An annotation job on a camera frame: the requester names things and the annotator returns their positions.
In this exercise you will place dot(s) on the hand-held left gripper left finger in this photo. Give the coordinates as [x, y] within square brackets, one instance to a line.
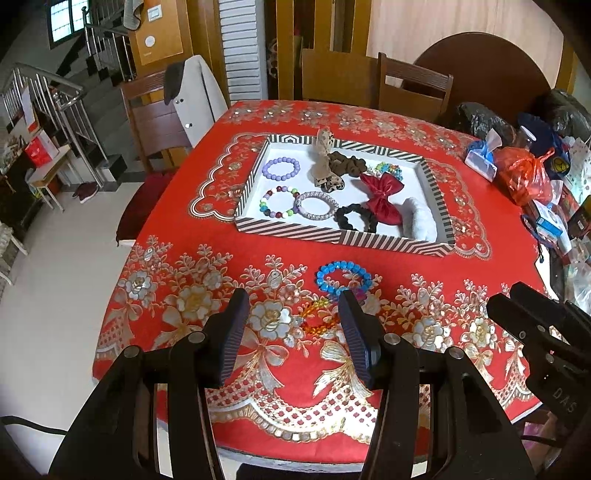
[233, 337]

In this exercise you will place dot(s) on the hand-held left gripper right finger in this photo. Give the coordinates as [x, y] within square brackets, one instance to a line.
[358, 337]

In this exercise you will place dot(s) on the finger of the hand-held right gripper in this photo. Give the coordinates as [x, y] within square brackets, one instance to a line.
[549, 309]
[526, 341]

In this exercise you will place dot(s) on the red satin bow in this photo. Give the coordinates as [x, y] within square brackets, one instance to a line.
[383, 194]

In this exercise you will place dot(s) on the leopard print scrunchie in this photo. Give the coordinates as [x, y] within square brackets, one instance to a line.
[323, 177]

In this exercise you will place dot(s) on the brown scrunchie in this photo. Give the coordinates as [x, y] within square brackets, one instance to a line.
[346, 159]

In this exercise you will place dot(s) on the striped white tray box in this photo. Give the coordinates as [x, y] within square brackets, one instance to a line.
[304, 157]

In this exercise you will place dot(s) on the beige lace bow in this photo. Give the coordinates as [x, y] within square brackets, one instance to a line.
[323, 141]

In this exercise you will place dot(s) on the red floral tablecloth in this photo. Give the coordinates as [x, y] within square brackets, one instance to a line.
[184, 240]

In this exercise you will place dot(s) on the black scrunchie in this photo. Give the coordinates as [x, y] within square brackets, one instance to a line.
[341, 219]

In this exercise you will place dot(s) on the white fluffy scrunchie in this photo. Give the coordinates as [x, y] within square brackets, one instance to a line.
[422, 221]

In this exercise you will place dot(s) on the orange plastic bag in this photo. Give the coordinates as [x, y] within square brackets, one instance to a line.
[521, 175]

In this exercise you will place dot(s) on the dark red seat cushion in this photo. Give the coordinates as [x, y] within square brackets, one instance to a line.
[143, 203]

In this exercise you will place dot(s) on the blue and white packet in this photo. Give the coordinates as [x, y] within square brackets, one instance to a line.
[480, 157]

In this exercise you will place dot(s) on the navy blue bag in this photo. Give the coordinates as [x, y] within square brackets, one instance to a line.
[542, 138]

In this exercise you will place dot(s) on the black plastic bag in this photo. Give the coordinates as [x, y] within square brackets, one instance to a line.
[482, 120]
[565, 110]

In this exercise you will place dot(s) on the wooden chair with slatted back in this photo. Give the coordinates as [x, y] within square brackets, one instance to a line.
[147, 124]

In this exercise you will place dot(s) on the white jacket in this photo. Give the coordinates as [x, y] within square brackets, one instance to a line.
[203, 92]

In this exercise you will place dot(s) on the wooden chair with open back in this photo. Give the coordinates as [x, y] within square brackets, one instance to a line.
[397, 92]

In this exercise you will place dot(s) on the small white table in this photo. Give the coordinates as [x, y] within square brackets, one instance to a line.
[48, 168]

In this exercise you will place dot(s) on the round brown board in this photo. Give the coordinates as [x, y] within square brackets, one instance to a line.
[485, 60]

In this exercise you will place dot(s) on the wooden chair with solid back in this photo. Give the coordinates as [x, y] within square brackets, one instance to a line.
[337, 78]

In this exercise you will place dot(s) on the red box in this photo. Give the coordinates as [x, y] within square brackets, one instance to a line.
[40, 152]

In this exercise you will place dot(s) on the white louvered panel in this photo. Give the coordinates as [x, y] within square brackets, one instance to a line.
[244, 50]

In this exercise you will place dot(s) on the metal stair railing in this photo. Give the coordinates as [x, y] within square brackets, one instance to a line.
[69, 97]

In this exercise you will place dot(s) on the wooden door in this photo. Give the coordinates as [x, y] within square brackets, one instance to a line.
[171, 41]

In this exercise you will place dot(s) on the window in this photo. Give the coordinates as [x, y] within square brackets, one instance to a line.
[67, 21]

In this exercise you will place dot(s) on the white wall switch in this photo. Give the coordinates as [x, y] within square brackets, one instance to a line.
[154, 12]

